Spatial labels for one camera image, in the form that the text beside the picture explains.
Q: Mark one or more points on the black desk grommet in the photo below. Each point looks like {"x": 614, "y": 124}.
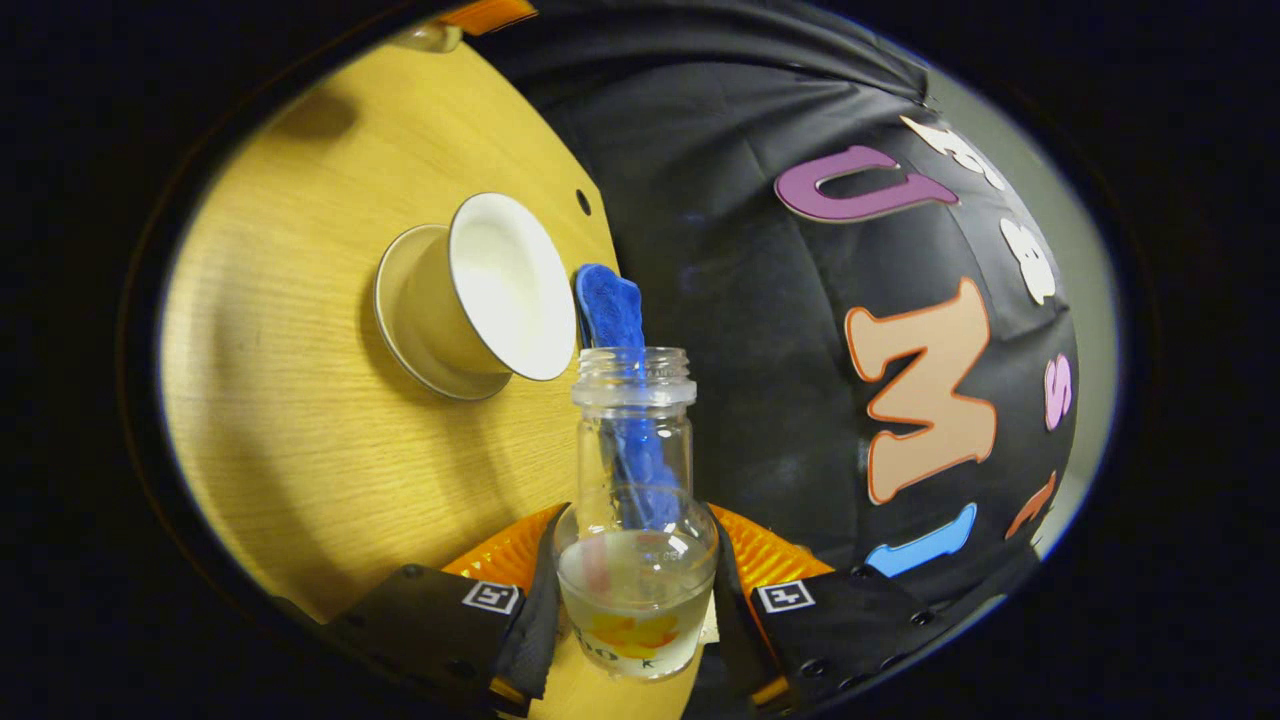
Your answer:
{"x": 583, "y": 201}

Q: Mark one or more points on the yellow teacup lid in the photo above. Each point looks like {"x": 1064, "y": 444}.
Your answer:
{"x": 435, "y": 40}

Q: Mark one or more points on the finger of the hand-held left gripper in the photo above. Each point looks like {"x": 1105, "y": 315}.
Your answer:
{"x": 490, "y": 15}

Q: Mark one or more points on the yellow teacup with white rim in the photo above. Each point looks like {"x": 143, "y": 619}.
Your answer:
{"x": 500, "y": 290}

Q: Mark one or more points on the clear glass water bottle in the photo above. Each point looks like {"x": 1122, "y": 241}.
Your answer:
{"x": 635, "y": 600}

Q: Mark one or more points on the black backdrop cloth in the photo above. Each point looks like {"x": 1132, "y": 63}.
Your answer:
{"x": 740, "y": 300}

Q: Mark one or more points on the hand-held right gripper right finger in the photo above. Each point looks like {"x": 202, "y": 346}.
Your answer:
{"x": 738, "y": 630}

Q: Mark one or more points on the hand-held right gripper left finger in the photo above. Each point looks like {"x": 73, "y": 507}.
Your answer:
{"x": 530, "y": 640}

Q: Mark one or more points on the blue folded towel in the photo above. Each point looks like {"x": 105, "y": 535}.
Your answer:
{"x": 608, "y": 305}

